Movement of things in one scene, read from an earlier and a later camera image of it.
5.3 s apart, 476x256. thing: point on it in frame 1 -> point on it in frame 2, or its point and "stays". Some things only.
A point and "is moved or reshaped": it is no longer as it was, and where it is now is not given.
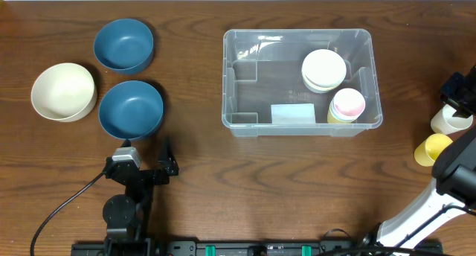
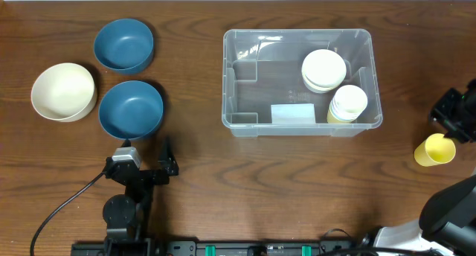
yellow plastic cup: (332, 118) stays
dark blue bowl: (123, 45) stays
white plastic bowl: (324, 68) stays
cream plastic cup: (443, 122) is moved or reshaped
